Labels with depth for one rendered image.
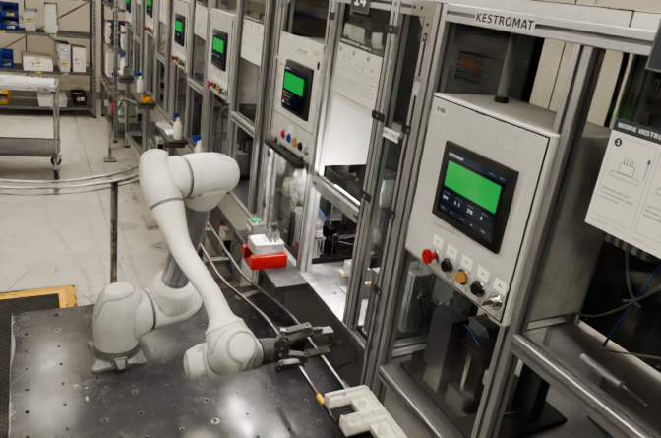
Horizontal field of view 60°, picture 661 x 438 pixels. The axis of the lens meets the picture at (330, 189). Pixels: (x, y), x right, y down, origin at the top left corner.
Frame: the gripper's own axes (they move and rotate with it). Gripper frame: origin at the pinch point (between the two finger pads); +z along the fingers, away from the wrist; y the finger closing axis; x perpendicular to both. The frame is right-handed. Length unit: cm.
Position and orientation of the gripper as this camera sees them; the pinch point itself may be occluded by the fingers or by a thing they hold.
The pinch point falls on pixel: (322, 341)
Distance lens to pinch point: 180.9
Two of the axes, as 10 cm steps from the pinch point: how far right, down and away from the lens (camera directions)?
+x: -4.4, -3.6, 8.2
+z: 8.9, -0.4, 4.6
